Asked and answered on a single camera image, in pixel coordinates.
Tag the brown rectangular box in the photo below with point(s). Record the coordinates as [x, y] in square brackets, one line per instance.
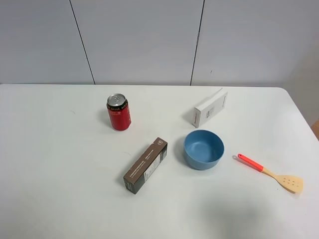
[144, 167]

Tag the wooden spatula red handle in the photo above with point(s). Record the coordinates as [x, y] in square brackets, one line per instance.
[291, 183]

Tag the blue bowl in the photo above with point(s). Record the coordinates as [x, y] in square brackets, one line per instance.
[202, 149]

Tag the red soda can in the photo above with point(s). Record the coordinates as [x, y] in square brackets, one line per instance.
[119, 113]

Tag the white rectangular box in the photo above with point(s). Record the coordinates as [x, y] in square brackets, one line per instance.
[210, 107]

